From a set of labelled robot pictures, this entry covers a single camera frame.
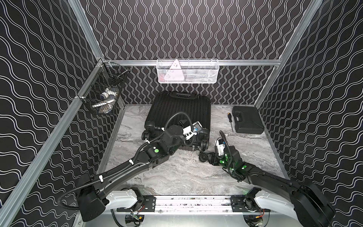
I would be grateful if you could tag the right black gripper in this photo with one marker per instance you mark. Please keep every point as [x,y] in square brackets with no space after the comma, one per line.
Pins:
[213,157]

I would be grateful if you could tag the silver items in basket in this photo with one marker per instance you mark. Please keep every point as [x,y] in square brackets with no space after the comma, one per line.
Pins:
[107,101]

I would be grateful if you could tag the white triangle label card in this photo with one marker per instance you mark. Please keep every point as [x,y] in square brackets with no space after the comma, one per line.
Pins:
[174,73]

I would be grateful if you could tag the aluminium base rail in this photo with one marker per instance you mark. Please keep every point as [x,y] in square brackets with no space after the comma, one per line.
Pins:
[202,204]

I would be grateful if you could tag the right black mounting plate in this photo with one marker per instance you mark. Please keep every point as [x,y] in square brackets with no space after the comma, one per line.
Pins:
[243,204]

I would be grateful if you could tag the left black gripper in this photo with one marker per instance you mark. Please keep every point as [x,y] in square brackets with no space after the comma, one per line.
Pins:
[195,132]

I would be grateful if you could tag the black plastic tool case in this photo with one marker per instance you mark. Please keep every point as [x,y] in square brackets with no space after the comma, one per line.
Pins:
[247,120]

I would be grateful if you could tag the clear plastic wall bin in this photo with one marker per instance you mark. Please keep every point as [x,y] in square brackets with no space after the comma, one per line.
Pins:
[196,71]

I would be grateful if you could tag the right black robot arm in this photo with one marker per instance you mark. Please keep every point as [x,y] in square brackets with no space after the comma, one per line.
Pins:
[311,207]

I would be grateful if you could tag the black ribbed hard-shell suitcase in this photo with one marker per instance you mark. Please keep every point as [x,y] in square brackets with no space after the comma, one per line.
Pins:
[167,104]

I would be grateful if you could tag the black wire mesh basket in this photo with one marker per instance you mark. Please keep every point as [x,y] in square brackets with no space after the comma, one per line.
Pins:
[111,75]

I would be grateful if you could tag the black-handled screwdriver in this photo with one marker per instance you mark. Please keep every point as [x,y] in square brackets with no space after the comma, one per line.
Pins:
[229,115]

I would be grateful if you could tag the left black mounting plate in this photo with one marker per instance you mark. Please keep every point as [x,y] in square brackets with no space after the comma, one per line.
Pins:
[146,205]

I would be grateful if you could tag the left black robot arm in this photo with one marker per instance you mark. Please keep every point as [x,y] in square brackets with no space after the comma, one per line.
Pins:
[92,197]

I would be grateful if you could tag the black mounting plate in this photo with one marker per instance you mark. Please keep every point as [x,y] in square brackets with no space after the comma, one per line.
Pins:
[243,204]
[146,205]

